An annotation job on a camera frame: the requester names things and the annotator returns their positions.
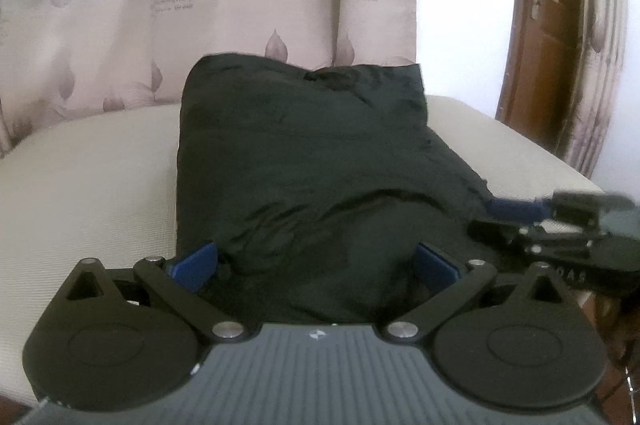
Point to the brown wooden door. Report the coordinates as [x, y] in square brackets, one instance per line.
[537, 55]

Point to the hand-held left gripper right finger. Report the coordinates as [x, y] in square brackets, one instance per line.
[436, 266]

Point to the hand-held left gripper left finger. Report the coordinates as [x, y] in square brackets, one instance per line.
[196, 266]

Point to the black garment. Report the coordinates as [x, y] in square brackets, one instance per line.
[320, 165]

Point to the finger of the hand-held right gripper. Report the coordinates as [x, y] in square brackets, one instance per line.
[515, 208]
[495, 231]

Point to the striped beige curtain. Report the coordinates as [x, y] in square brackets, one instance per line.
[595, 45]

